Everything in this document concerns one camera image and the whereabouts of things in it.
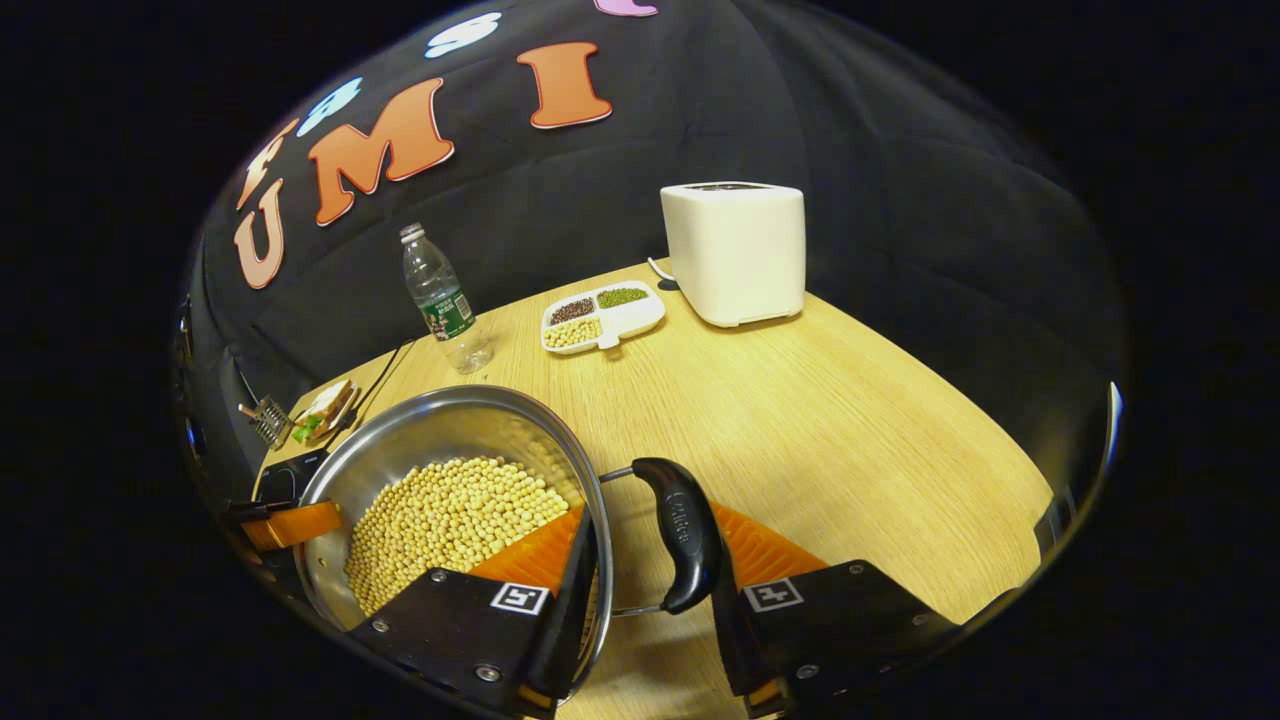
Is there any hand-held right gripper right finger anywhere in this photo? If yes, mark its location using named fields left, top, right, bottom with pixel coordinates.
left=708, top=500, right=963, bottom=720

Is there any black power cable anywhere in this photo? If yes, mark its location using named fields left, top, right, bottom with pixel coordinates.
left=350, top=340, right=416, bottom=431

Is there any pile of soybeans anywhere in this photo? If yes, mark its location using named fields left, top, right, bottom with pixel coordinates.
left=345, top=457, right=571, bottom=616

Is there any sandwich with lettuce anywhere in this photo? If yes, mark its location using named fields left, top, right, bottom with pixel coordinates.
left=292, top=380, right=356, bottom=446

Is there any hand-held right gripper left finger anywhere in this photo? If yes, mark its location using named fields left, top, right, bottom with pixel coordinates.
left=345, top=503, right=601, bottom=719

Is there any white divided bean tray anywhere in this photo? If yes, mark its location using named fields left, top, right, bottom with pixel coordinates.
left=541, top=281, right=667, bottom=355

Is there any black induction cooktop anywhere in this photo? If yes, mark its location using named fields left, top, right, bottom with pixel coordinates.
left=255, top=450, right=331, bottom=503

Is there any black backdrop cloth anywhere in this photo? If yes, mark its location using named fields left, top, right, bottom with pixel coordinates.
left=175, top=0, right=1126, bottom=481

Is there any stainless steel pot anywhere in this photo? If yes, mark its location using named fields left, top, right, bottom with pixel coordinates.
left=295, top=385, right=723, bottom=706

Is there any clear plastic water bottle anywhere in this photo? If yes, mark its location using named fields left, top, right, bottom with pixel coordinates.
left=400, top=222, right=494, bottom=374

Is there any white toaster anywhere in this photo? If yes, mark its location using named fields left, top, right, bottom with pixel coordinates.
left=660, top=181, right=807, bottom=329

